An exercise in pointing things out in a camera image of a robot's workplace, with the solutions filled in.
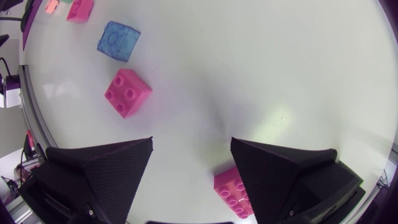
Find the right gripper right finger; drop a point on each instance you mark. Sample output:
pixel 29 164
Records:
pixel 273 180

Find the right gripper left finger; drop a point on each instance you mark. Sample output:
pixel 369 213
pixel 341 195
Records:
pixel 109 180

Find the large red toy brick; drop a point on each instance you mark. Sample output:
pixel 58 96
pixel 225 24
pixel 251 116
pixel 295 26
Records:
pixel 228 189

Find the small red toy brick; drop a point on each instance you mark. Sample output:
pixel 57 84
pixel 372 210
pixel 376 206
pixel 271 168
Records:
pixel 79 11
pixel 127 93

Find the small clear blue toy brick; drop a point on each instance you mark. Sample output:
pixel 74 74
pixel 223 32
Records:
pixel 118 40

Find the small orange toy brick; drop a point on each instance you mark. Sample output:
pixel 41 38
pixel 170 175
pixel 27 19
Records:
pixel 51 6

